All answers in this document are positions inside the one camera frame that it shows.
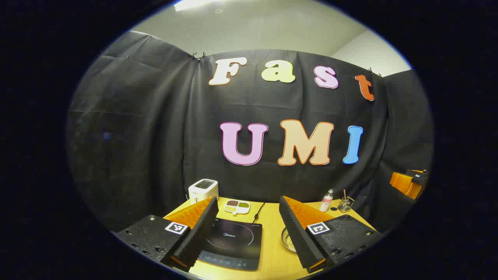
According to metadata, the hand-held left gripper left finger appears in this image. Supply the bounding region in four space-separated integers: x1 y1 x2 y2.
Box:
116 196 219 273

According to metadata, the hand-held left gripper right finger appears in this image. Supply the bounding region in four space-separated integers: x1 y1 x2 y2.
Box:
279 196 384 273

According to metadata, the steel pot with black handles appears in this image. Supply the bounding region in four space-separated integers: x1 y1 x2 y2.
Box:
281 227 298 253

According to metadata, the black induction cooktop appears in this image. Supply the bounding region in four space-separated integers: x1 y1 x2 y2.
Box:
196 218 263 271

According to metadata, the clear bottle with pink label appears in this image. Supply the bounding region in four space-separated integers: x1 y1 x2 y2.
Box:
319 189 334 213

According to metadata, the white toaster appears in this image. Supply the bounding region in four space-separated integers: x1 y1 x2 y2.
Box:
188 178 219 205

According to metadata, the white divided dish with beans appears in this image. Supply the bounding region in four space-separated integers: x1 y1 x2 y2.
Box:
224 199 251 215

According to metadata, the black backdrop cloth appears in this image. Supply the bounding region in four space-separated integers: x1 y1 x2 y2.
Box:
66 30 434 234

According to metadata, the ceiling light panel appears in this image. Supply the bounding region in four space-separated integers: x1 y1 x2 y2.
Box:
174 0 212 12

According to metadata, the black power cable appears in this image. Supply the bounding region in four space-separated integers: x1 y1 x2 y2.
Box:
253 202 266 224

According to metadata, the small wire basket holder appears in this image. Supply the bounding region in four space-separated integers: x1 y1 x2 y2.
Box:
338 196 355 213

